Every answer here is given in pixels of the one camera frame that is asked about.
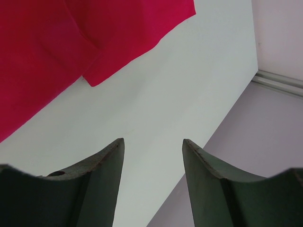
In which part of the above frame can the right aluminium corner post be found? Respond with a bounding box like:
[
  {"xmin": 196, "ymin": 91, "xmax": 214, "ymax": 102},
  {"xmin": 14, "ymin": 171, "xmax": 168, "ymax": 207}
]
[{"xmin": 252, "ymin": 70, "xmax": 303, "ymax": 98}]

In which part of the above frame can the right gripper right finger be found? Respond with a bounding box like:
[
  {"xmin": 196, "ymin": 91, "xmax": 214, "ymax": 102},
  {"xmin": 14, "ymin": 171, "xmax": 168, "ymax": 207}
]
[{"xmin": 182, "ymin": 139, "xmax": 303, "ymax": 227}]

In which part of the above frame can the red t shirt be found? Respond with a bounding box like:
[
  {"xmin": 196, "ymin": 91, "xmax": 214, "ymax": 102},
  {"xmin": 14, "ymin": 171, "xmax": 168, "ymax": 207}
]
[{"xmin": 0, "ymin": 0, "xmax": 196, "ymax": 140}]

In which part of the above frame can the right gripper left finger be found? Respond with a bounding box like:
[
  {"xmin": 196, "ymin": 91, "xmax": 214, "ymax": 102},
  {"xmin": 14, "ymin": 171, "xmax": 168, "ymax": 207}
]
[{"xmin": 0, "ymin": 138, "xmax": 125, "ymax": 227}]

